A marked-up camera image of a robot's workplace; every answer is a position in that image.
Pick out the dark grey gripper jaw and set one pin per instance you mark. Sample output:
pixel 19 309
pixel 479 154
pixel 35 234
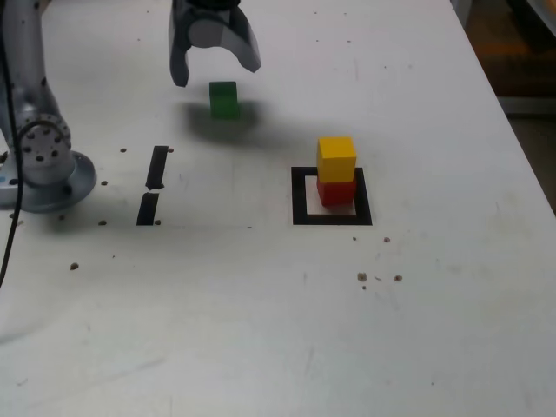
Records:
pixel 178 52

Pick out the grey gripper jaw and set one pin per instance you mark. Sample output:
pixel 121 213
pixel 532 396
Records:
pixel 213 32

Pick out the green cube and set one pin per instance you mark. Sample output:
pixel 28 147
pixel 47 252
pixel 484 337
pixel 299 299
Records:
pixel 223 102

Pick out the yellow cube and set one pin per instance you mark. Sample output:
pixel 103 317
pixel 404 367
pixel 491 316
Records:
pixel 336 158

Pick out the red cube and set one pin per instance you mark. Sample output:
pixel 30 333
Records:
pixel 336 193

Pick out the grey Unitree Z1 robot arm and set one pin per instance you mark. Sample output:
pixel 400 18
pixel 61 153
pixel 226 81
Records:
pixel 52 174

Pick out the black tape square outline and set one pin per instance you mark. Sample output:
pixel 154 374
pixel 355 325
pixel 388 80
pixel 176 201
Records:
pixel 299 204

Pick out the black tape strip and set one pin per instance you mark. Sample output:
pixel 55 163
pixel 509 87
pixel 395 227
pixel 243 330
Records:
pixel 156 167

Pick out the brown wooden furniture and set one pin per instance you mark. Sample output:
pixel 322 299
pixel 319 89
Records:
pixel 512 43

